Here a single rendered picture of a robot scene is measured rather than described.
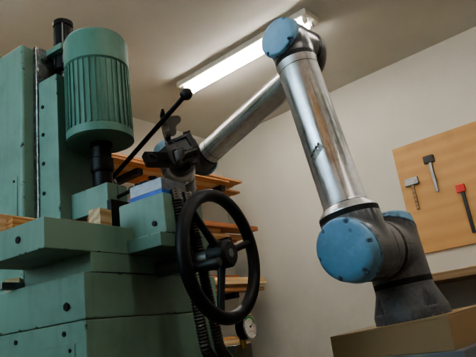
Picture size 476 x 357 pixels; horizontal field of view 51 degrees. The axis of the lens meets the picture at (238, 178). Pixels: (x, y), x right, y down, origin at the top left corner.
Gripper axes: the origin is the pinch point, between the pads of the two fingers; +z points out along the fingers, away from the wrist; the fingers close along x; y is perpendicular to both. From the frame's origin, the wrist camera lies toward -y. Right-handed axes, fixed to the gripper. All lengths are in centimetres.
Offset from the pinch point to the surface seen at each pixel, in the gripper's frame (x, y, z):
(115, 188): 12.5, -19.9, 0.3
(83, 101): -9.1, -19.1, 10.4
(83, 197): 9.5, -27.9, -3.0
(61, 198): 7.3, -33.1, -3.4
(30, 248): 33, -39, 23
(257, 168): -153, 136, -319
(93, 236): 32.1, -28.2, 17.0
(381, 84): -127, 236, -211
